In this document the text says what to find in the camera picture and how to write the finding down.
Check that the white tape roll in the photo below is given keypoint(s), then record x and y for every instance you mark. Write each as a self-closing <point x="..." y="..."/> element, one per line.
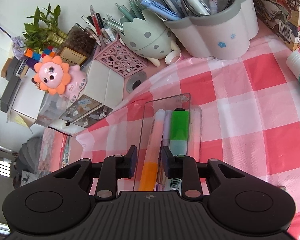
<point x="167" y="59"/>

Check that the window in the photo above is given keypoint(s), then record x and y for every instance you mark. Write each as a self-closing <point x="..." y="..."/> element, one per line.
<point x="2" y="168"/>

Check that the clear plastic box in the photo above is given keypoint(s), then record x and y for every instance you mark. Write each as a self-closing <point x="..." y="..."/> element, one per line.
<point x="195" y="130"/>

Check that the purple sachet bag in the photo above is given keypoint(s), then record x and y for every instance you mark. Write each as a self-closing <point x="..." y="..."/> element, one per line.
<point x="17" y="46"/>

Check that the pink checkered tablecloth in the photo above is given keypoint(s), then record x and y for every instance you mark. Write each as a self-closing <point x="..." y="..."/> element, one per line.
<point x="240" y="105"/>

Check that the pink mesh pen holder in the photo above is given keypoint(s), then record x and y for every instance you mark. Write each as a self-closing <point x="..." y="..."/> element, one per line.
<point x="117" y="57"/>

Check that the bundle of green pens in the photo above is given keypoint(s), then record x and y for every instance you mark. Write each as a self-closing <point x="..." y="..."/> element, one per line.
<point x="130" y="10"/>

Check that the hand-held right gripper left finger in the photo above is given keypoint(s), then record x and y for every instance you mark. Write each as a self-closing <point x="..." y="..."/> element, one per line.
<point x="132" y="158"/>

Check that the grey white flower pen holder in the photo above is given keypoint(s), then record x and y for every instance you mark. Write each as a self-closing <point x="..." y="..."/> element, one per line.
<point x="215" y="37"/>

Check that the dark grey cloth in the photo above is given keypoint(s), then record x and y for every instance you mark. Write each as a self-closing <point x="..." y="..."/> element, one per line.
<point x="30" y="152"/>

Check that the white cardboard box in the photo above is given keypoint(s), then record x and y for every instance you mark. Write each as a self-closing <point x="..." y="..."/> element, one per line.
<point x="27" y="97"/>

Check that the pink lion toy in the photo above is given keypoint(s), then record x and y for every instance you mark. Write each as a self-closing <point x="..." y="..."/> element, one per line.
<point x="52" y="75"/>

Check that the white drawer unit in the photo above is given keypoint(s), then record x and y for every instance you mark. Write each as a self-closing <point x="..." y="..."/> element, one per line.
<point x="107" y="80"/>

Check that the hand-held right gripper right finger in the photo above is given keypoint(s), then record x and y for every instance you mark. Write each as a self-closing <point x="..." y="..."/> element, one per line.
<point x="166" y="160"/>

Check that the purple cartoon dome pen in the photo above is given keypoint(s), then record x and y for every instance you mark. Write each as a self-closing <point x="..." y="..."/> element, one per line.
<point x="167" y="127"/>

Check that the wooden text plaque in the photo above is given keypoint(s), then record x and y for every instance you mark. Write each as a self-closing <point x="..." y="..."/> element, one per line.
<point x="72" y="56"/>

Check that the green highlighter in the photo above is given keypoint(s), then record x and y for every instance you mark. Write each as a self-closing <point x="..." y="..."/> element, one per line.
<point x="180" y="125"/>

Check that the clear pouch of yellow clips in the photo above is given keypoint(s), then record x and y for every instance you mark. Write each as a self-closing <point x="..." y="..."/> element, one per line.
<point x="18" y="120"/>

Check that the orange highlighter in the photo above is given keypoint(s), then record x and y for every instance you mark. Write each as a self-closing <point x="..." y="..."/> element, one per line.
<point x="150" y="175"/>

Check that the pink spine cartoon book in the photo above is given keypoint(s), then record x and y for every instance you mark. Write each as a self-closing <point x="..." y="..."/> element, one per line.
<point x="277" y="0"/>

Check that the colourful puzzle cube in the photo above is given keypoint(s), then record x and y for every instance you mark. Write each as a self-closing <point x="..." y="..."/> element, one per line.
<point x="47" y="51"/>

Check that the bundle of dark pens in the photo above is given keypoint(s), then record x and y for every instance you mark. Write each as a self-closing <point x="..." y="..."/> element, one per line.
<point x="97" y="27"/>

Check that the stack of grey boxes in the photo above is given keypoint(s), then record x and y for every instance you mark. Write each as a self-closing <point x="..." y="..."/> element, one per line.
<point x="10" y="90"/>

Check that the lucky bamboo plant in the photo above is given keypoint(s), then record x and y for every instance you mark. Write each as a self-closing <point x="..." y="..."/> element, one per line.
<point x="45" y="25"/>

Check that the green egg pen holder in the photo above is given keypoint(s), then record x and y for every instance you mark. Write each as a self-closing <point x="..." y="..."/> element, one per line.
<point x="150" y="40"/>

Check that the clear storage box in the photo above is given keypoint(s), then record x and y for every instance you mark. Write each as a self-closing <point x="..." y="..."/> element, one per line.
<point x="52" y="110"/>

